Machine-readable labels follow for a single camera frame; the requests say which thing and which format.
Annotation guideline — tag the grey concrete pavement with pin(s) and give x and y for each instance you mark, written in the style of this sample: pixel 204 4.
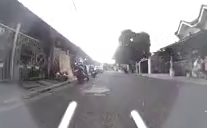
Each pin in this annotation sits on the grey concrete pavement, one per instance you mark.
pixel 11 90

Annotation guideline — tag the white gate posts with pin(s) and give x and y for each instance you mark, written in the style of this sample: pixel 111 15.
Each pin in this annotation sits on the white gate posts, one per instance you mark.
pixel 143 66

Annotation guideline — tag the robot's own part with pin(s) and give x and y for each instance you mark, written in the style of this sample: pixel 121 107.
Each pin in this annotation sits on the robot's own part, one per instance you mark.
pixel 67 115
pixel 138 119

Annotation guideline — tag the building with white-edged roof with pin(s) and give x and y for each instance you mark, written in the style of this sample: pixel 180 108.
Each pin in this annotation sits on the building with white-edged roof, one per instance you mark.
pixel 191 46

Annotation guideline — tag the grey metal fence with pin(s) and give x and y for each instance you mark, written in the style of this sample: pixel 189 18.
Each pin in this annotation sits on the grey metal fence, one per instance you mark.
pixel 11 56

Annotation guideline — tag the long building with dark roof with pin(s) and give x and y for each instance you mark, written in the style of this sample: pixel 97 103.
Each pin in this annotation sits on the long building with dark roof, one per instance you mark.
pixel 41 40

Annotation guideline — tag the parked motorcycle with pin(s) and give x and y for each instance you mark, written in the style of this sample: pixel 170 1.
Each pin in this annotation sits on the parked motorcycle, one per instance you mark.
pixel 81 72

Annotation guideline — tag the group of people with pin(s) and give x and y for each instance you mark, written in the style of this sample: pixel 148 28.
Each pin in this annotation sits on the group of people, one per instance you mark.
pixel 201 66

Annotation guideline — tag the large dark tree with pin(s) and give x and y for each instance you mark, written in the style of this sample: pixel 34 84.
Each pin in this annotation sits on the large dark tree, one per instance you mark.
pixel 132 46

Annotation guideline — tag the grey asphalt road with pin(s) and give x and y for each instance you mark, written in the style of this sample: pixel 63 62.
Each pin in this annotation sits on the grey asphalt road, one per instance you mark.
pixel 124 96

